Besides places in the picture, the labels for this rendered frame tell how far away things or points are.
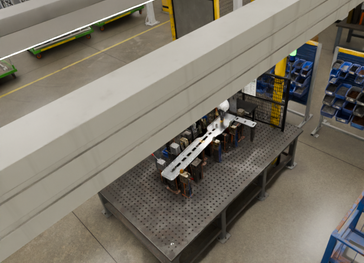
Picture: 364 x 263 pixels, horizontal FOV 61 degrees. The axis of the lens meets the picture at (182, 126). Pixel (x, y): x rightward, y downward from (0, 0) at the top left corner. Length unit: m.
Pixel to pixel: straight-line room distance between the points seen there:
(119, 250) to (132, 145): 3.89
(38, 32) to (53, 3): 0.11
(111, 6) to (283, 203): 3.79
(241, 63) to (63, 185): 0.35
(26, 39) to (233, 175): 3.14
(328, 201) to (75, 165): 4.45
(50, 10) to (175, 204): 2.86
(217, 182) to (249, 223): 0.81
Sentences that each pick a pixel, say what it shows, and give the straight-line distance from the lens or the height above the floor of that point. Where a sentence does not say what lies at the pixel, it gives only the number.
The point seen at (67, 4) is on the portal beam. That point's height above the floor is 3.31.
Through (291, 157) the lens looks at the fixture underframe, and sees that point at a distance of 4.87.
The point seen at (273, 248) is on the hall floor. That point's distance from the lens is 4.16.
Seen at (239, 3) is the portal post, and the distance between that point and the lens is 7.90.
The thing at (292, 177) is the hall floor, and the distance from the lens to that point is 4.88.
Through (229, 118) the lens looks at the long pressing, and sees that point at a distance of 4.22.
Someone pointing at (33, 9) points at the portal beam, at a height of 3.33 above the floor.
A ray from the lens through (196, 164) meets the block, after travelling 3.56.
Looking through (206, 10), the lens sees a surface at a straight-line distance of 5.72.
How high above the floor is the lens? 3.60
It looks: 39 degrees down
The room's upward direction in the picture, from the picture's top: 8 degrees counter-clockwise
